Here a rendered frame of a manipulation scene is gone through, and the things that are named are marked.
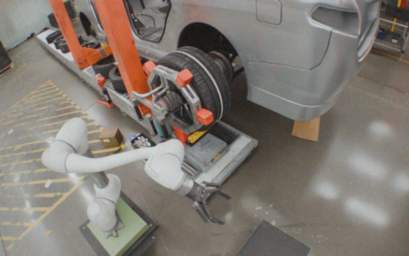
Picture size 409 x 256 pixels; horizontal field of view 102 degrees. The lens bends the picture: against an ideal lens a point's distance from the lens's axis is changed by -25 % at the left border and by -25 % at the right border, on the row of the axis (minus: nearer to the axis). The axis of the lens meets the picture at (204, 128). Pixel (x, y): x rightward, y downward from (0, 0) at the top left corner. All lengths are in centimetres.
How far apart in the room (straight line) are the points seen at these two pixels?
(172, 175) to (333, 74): 105
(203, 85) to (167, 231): 126
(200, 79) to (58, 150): 93
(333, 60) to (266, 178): 129
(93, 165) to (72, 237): 148
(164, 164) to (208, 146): 127
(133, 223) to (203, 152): 92
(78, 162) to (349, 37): 149
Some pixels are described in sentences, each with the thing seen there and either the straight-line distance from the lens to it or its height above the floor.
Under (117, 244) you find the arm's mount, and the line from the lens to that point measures 171.
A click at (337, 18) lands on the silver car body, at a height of 145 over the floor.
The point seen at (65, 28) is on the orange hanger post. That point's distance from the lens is 367.
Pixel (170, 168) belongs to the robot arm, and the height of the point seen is 112.
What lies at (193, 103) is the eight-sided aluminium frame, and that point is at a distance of 143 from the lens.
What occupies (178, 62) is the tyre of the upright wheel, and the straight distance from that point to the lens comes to 150.
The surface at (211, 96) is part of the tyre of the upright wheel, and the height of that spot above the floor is 96.
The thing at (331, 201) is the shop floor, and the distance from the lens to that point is 219.
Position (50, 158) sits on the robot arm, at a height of 120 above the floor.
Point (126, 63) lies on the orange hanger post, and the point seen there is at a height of 109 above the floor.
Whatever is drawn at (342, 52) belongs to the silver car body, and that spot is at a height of 130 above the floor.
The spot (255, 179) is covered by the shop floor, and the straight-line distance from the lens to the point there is 216.
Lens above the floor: 183
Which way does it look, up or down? 44 degrees down
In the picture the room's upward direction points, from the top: 10 degrees counter-clockwise
